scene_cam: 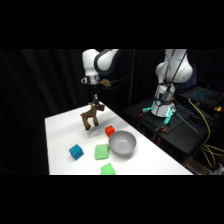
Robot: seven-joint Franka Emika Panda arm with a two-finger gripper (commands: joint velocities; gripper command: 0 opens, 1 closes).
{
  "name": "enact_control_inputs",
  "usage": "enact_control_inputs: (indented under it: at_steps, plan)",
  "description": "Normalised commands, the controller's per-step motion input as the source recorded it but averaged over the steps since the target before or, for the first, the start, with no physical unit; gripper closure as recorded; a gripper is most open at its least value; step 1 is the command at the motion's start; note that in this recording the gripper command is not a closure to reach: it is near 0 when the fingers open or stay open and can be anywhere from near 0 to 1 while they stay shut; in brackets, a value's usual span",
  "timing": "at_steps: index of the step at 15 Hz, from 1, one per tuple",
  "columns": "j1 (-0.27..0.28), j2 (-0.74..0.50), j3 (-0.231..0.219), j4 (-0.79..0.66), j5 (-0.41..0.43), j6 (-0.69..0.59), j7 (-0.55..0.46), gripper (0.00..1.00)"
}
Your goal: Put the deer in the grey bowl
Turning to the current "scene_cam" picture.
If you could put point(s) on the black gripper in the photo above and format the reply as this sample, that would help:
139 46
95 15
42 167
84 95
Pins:
94 88

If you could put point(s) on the brown plush deer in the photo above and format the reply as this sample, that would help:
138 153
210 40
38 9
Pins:
89 116

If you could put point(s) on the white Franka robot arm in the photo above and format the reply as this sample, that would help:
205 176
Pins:
171 73

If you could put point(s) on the grey bowl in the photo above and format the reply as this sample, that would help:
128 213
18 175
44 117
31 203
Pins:
122 143

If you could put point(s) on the orange block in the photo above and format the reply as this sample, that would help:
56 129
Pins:
109 130

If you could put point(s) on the green block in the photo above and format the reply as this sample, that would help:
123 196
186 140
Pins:
102 152
107 169

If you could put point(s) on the blue block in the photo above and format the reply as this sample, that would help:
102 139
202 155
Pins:
76 152

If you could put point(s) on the black curtain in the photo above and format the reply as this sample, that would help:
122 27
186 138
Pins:
36 100

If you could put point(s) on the black robot stand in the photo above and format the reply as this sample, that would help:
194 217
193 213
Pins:
180 131

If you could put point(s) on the black laptop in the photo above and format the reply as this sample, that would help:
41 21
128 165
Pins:
203 95

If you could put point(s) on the small yellow object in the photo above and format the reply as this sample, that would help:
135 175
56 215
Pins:
217 108

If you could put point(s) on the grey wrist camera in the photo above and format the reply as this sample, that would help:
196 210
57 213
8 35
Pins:
84 80

